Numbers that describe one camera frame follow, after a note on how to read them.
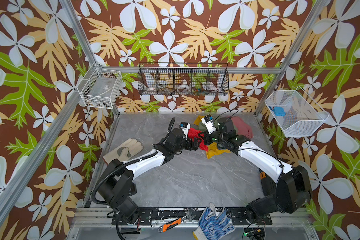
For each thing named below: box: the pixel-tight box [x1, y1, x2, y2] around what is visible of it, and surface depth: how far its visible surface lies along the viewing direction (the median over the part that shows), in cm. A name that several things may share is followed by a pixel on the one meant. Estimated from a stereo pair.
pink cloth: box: [231, 116, 253, 140], surface depth 106 cm
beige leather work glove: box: [102, 138, 144, 165], surface depth 100 cm
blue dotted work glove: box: [192, 203, 236, 240], surface depth 73 cm
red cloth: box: [187, 127, 209, 152], surface depth 82 cm
